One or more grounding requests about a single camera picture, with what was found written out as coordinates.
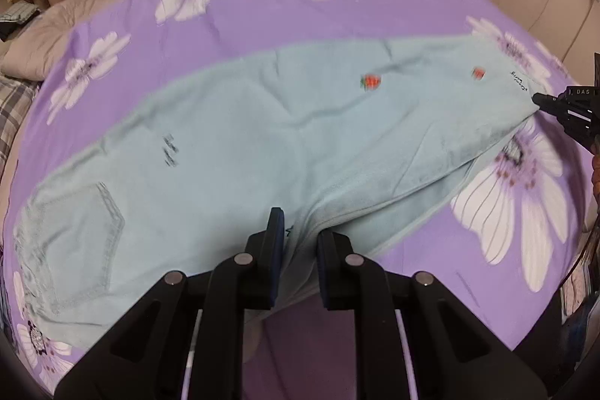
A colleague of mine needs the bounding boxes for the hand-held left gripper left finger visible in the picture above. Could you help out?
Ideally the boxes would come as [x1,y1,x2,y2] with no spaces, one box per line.
[55,207,287,400]

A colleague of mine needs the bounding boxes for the purple floral bedsheet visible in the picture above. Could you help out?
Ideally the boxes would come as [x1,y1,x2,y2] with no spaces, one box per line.
[9,0,591,400]

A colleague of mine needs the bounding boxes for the plaid pillow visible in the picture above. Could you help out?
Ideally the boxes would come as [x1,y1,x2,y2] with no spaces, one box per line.
[0,74,41,157]

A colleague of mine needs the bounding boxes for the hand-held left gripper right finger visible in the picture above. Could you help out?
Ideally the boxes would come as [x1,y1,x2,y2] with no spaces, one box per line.
[316,230,549,400]

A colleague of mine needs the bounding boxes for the small striped pillow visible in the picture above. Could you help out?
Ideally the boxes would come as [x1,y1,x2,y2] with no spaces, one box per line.
[0,1,41,40]

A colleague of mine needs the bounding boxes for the beige quilt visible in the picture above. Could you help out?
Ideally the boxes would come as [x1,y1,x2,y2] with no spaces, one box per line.
[0,0,413,213]

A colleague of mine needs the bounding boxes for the light blue denim pants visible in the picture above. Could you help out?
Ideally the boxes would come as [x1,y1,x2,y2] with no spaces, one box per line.
[13,33,535,347]

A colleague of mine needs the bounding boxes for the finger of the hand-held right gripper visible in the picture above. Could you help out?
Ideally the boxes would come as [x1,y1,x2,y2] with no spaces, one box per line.
[531,92,570,120]

